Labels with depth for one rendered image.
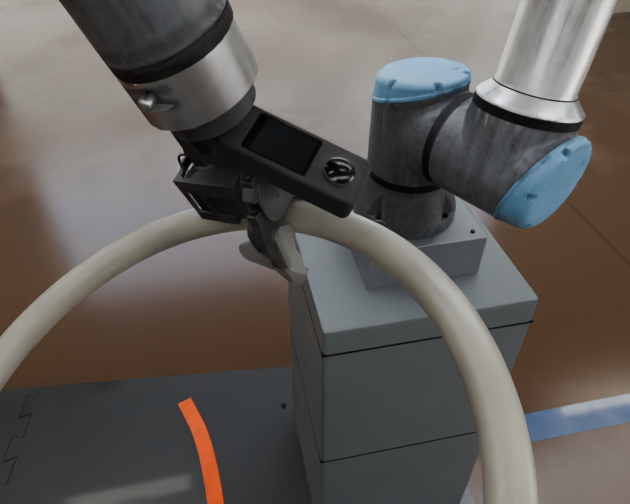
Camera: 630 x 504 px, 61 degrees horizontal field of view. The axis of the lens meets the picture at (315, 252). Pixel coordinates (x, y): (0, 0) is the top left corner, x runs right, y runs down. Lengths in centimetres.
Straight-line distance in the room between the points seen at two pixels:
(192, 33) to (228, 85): 4
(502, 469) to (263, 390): 155
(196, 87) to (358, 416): 87
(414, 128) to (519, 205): 20
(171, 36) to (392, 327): 69
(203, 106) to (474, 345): 24
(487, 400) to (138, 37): 30
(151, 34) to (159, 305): 191
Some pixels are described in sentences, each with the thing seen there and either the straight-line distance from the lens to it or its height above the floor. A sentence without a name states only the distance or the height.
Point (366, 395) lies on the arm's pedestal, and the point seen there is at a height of 65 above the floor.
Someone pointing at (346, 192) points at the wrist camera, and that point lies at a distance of 39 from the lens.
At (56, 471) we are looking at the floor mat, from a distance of 186.
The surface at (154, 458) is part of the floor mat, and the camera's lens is 179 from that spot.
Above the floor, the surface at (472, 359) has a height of 125.
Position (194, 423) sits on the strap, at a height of 2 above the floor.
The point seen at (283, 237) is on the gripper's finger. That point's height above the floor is 124.
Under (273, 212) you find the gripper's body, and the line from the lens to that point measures 44.
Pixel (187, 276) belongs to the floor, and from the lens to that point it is 230.
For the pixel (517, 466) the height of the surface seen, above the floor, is 124.
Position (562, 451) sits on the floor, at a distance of 191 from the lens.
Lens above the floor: 153
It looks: 40 degrees down
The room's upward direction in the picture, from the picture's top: straight up
